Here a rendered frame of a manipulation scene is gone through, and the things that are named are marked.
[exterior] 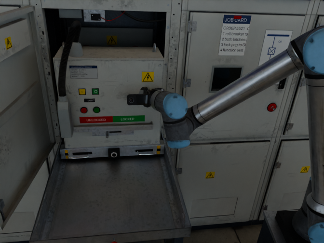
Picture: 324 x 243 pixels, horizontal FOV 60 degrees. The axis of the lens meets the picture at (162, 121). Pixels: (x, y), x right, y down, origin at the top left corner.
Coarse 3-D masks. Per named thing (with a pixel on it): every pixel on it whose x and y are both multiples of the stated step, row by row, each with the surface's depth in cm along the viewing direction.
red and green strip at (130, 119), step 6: (84, 120) 139; (90, 120) 139; (96, 120) 140; (102, 120) 140; (108, 120) 141; (114, 120) 141; (120, 120) 142; (126, 120) 142; (132, 120) 143; (138, 120) 143; (144, 120) 144
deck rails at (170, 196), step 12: (60, 144) 149; (60, 156) 148; (168, 156) 144; (60, 168) 142; (168, 168) 144; (60, 180) 134; (168, 180) 138; (48, 192) 121; (168, 192) 131; (48, 204) 120; (180, 204) 117; (48, 216) 115; (180, 216) 118; (36, 228) 102; (48, 228) 110; (180, 228) 113
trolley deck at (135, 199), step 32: (96, 160) 150; (128, 160) 151; (64, 192) 128; (96, 192) 129; (128, 192) 130; (160, 192) 131; (64, 224) 112; (96, 224) 113; (128, 224) 114; (160, 224) 115
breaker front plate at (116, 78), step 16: (80, 64) 125; (96, 64) 126; (112, 64) 128; (128, 64) 129; (144, 64) 130; (160, 64) 131; (80, 80) 129; (96, 80) 130; (112, 80) 131; (128, 80) 132; (160, 80) 135; (80, 96) 132; (96, 96) 134; (112, 96) 135; (80, 112) 136; (112, 112) 139; (128, 112) 140; (144, 112) 142; (160, 112) 143; (80, 144) 145; (96, 144) 146; (112, 144) 148; (128, 144) 149; (144, 144) 151
